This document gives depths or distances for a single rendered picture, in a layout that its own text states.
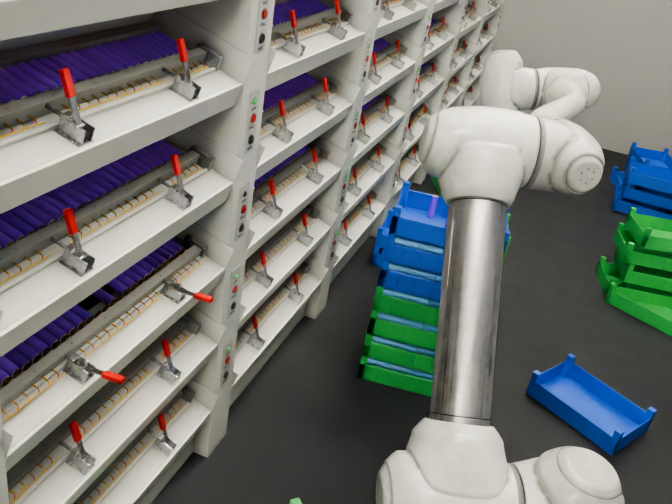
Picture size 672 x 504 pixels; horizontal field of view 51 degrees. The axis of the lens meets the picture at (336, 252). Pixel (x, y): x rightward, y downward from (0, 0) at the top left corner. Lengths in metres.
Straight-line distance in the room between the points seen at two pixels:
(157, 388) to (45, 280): 0.48
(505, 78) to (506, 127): 0.58
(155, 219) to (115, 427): 0.40
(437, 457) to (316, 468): 0.70
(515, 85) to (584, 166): 0.60
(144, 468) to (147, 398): 0.19
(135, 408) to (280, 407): 0.64
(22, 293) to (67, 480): 0.40
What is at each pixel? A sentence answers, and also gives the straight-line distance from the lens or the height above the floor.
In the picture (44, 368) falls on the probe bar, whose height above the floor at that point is 0.58.
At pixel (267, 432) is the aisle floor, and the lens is 1.87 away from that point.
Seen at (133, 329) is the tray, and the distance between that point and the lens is 1.26.
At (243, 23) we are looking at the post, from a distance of 1.29.
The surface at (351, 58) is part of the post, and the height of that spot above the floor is 0.85.
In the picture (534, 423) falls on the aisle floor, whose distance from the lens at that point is 2.14.
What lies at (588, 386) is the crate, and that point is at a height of 0.01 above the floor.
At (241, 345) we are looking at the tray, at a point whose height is 0.17.
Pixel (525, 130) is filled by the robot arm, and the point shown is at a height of 0.95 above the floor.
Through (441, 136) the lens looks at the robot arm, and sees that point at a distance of 1.22.
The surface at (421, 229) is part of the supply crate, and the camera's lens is 1.82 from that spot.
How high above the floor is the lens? 1.28
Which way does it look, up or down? 28 degrees down
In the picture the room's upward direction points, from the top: 10 degrees clockwise
